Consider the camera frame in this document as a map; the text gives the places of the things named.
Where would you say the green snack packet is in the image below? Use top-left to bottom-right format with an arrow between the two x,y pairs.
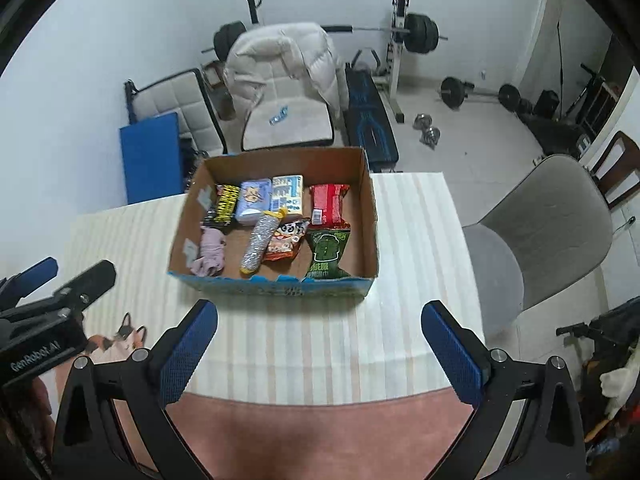
306,229 -> 350,280

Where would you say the open cardboard box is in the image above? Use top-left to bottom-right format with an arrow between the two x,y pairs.
167,148 -> 378,298

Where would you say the white goose plush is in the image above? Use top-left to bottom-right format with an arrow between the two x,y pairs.
600,364 -> 639,420

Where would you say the purple soft cloth toy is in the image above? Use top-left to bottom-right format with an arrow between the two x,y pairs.
190,226 -> 226,278

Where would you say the blue black weight bench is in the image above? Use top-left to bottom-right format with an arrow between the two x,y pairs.
343,48 -> 399,172

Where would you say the barbell on rack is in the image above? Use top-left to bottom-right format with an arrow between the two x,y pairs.
203,13 -> 448,61

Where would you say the white squat rack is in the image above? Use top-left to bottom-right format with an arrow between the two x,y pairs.
373,0 -> 409,124

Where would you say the red snack packet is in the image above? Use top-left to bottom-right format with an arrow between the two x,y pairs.
310,183 -> 350,229

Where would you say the calico cat plush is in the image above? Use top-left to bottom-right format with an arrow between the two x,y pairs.
84,312 -> 148,364

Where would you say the blue foam mat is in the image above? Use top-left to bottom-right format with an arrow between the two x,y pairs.
119,113 -> 183,204

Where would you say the light blue tissue pack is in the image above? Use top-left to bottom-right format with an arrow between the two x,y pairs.
234,179 -> 272,226

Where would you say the silver glitter yellow-tipped pouch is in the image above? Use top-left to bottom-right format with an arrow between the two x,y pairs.
240,206 -> 288,275

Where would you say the black yellow snack bag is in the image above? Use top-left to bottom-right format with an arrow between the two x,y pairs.
202,184 -> 240,230

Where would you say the brown wooden chair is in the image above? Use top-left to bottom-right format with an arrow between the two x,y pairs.
590,130 -> 640,210

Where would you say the chrome dumbbell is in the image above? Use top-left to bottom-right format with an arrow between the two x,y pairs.
420,126 -> 442,150
412,114 -> 433,130

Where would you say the orange panda snack bag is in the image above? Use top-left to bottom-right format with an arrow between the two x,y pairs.
262,219 -> 310,261

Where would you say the striped cream tablecloth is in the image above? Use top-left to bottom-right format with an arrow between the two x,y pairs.
60,172 -> 482,405

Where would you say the grey upholstered chair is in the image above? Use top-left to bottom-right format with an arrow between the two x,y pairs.
463,155 -> 613,339

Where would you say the black scooter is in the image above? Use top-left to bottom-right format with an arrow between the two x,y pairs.
555,297 -> 640,354

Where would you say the floor barbell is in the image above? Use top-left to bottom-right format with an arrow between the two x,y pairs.
439,76 -> 521,112

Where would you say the white folding chair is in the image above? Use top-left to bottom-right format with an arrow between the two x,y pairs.
124,68 -> 228,157

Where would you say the white padded chair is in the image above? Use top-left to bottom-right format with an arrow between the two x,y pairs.
242,98 -> 334,152

